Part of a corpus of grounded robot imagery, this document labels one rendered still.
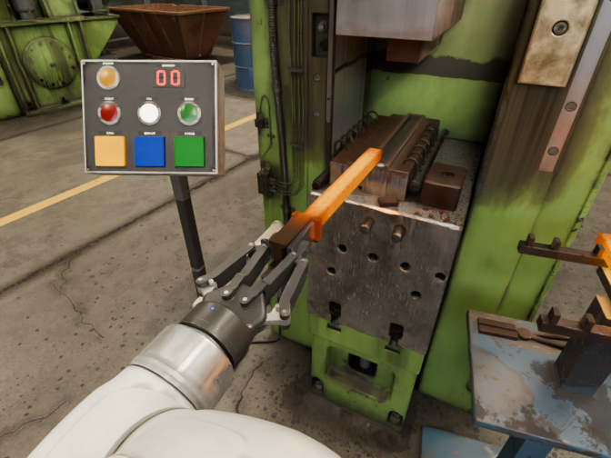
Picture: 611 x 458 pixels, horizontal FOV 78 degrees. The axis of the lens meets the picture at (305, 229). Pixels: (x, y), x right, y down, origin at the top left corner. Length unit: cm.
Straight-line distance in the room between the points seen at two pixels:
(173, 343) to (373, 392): 114
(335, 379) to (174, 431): 125
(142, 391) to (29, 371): 170
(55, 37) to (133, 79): 446
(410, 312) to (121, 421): 86
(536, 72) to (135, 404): 90
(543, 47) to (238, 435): 88
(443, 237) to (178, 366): 68
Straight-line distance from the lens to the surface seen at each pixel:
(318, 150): 114
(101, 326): 206
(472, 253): 117
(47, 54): 546
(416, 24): 84
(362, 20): 87
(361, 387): 147
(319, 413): 158
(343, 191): 65
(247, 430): 24
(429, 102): 136
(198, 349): 38
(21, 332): 223
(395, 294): 105
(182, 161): 100
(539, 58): 95
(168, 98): 104
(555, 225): 112
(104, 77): 111
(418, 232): 92
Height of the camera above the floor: 138
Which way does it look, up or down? 35 degrees down
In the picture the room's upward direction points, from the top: straight up
